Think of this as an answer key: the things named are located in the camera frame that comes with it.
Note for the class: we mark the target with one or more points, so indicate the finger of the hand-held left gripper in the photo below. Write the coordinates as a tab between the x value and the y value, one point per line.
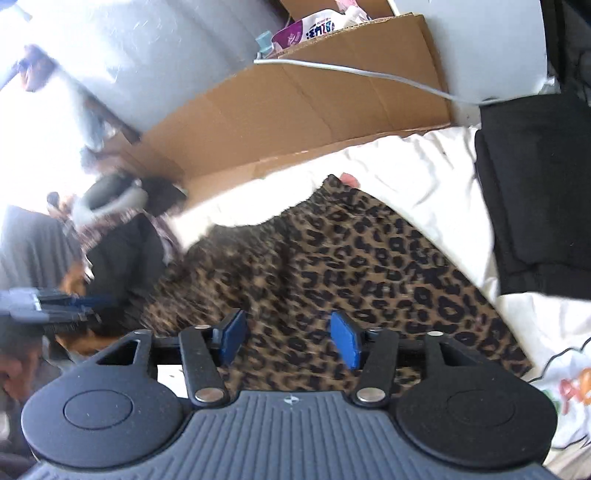
78	302

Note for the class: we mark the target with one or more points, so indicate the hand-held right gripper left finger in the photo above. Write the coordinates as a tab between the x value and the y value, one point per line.
233	337

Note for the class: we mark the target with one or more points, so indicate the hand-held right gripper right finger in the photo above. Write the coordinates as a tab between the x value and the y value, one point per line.
346	341

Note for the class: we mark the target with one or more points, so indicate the leopard print pants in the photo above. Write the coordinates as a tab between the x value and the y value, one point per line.
346	267

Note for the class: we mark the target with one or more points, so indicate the brown garment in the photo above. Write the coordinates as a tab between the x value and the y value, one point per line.
74	281

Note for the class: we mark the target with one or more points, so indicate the dark grey cushion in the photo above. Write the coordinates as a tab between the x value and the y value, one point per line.
32	244

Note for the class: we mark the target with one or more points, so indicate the small plush toy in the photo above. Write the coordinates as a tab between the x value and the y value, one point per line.
60	203

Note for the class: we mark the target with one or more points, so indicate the grey neck pillow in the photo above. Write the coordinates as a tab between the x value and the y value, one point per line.
120	203

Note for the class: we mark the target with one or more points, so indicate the dark furry cloth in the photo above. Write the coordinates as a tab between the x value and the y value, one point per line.
161	194

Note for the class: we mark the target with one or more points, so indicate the cream printed blanket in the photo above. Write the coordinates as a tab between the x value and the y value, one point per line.
438	194

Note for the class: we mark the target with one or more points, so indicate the flat cardboard sheet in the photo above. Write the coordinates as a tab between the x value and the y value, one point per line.
300	101

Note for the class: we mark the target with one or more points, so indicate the folded black garment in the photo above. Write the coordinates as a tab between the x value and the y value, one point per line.
540	184

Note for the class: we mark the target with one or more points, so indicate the grey plastic-wrapped mattress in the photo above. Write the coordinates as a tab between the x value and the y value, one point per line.
138	55

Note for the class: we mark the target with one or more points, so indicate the teal capped bottle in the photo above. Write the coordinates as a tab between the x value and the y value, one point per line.
264	41

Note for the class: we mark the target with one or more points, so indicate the black bag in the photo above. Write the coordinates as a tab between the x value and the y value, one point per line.
572	46

